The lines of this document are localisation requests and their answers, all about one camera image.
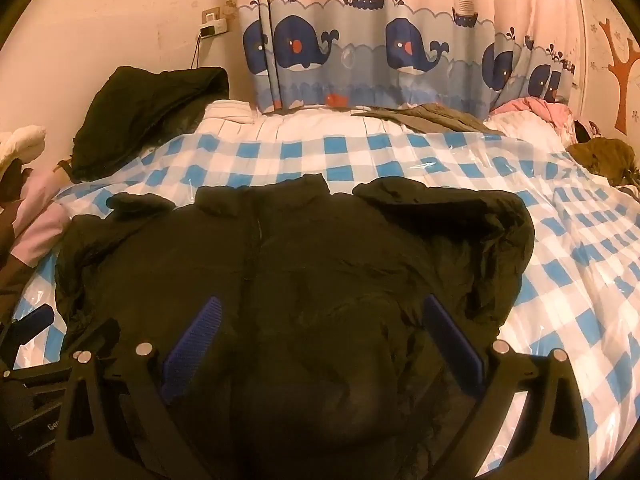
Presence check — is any white puffy jacket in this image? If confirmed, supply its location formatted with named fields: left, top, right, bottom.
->
left=0, top=125, right=47, bottom=172

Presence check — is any olive flat cloth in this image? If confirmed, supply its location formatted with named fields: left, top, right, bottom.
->
left=352, top=104, right=506, bottom=136

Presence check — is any wall socket with charger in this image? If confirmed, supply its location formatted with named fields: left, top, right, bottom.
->
left=199, top=6, right=229, bottom=39

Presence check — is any white bedding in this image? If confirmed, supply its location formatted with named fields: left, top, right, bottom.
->
left=487, top=112, right=568, bottom=150

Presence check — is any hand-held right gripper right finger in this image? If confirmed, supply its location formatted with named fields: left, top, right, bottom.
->
left=424, top=294, right=590, bottom=480

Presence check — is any black hooded coat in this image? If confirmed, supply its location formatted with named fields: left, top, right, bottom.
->
left=71, top=66, right=230, bottom=181

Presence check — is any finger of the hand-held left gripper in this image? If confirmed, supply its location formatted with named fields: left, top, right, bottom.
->
left=0, top=304, right=56, bottom=353
left=70, top=317, right=122, bottom=361

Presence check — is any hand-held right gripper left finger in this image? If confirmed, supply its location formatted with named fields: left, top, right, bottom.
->
left=52, top=296, right=223, bottom=480

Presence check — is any black down jacket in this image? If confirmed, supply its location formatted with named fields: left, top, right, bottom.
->
left=54, top=174, right=536, bottom=480

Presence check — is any blue white checkered blanket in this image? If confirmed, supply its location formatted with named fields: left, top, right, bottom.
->
left=12, top=105, right=640, bottom=476

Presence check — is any pink and brown garment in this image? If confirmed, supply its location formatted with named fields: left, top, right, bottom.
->
left=0, top=157, right=72, bottom=311

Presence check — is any brown tree wall sticker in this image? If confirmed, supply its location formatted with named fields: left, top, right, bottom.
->
left=598, top=17, right=640, bottom=136

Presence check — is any white pleated cloth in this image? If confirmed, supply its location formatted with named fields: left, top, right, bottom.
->
left=207, top=100, right=257, bottom=124

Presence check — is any whale print curtain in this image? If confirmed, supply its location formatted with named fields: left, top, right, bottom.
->
left=235, top=0, right=581, bottom=113

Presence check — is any olive crumpled garment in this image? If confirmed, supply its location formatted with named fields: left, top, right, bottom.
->
left=567, top=137, right=639, bottom=188

